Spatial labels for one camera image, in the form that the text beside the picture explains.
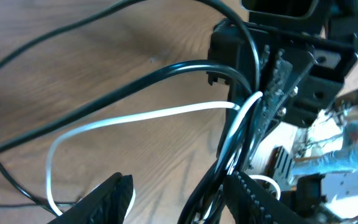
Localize white USB cable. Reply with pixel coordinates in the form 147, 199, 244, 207
45, 90, 282, 224

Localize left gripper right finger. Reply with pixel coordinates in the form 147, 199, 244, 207
223, 172, 319, 224

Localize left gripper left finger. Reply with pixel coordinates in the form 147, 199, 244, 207
48, 172, 134, 224

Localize black USB cable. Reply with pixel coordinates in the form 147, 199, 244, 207
0, 0, 262, 224

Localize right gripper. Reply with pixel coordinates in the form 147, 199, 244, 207
208, 0, 358, 143

